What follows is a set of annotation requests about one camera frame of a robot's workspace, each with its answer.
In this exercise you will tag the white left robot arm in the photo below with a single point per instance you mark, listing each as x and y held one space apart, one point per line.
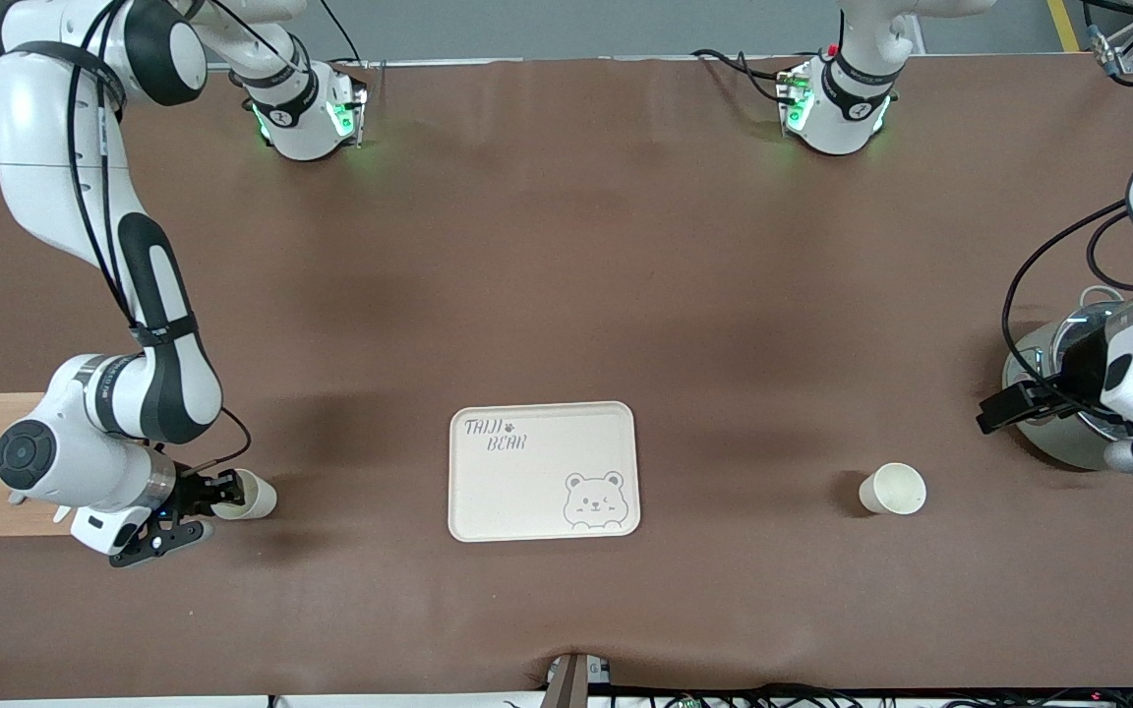
837 123

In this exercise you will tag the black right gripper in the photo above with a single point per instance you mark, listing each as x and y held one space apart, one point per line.
192 492

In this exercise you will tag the glass pot lid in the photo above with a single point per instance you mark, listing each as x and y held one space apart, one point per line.
1083 425

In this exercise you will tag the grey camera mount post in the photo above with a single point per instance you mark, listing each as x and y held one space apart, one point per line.
571 683

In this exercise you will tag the grey-green electric pot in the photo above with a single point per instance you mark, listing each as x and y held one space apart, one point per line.
1058 447

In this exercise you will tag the brown table mat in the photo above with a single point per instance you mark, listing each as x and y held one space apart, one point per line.
566 246

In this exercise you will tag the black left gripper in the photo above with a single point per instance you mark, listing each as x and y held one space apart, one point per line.
1078 371

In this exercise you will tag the white IKEA cup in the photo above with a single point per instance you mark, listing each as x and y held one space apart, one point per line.
257 500
896 490

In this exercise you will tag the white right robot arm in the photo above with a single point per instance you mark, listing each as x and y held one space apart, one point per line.
45 147

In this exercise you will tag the cream bear print tray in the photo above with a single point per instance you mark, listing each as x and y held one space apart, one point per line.
527 492

